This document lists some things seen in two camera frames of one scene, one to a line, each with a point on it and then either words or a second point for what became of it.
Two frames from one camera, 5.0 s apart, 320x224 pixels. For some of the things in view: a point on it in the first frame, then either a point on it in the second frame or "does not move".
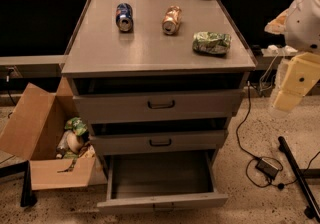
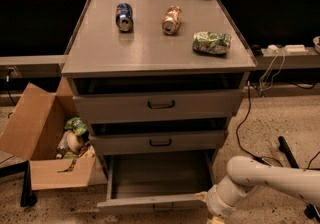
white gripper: [304, 24] → [213, 205]
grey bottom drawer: [160, 181] does not move
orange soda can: [171, 21] does not move
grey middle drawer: [125, 140] does not move
